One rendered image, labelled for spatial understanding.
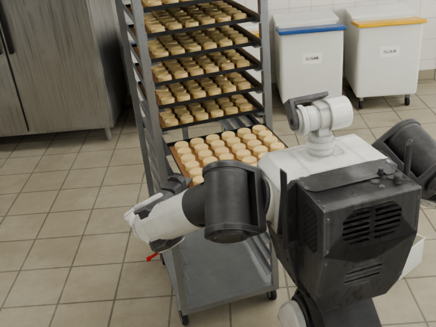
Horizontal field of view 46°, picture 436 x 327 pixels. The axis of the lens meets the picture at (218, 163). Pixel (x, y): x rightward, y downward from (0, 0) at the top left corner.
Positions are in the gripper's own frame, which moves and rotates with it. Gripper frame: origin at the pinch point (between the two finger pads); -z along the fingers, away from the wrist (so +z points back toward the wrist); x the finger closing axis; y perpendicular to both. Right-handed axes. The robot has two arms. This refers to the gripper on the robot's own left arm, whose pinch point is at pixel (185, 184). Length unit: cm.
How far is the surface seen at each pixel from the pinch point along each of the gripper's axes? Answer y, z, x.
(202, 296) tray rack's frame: 22, -33, -85
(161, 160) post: 25.5, -22.3, -7.1
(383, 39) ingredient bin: 4, -310, -38
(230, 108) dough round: 8, -49, 6
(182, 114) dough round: 24.0, -38.5, 5.7
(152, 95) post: 25.4, -22.7, 19.5
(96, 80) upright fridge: 196, -174, -43
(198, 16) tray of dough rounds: 19, -49, 42
